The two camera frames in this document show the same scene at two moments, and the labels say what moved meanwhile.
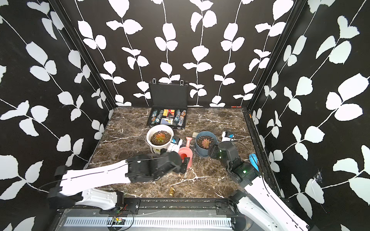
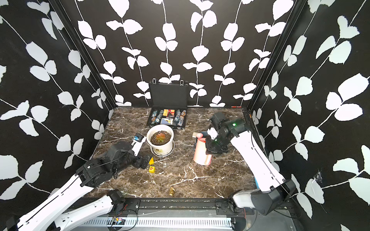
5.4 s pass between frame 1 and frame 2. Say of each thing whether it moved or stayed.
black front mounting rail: stayed
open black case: stayed
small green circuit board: stayed
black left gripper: moved
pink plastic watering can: moved
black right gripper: moved
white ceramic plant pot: stayed
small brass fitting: stayed
